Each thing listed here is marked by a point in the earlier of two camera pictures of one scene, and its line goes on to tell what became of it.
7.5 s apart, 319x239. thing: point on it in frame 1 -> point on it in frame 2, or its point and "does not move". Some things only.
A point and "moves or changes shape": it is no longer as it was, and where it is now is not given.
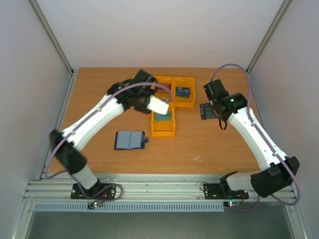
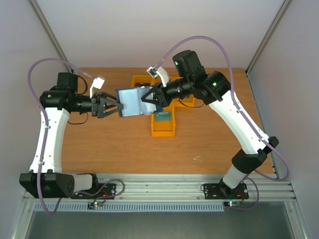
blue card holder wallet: (129, 140) moves or changes shape
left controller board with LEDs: (95, 203) does not move
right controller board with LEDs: (232, 203) does not move
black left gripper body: (141, 103) -> (95, 99)
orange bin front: (165, 128) does not move
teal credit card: (160, 117) does not move
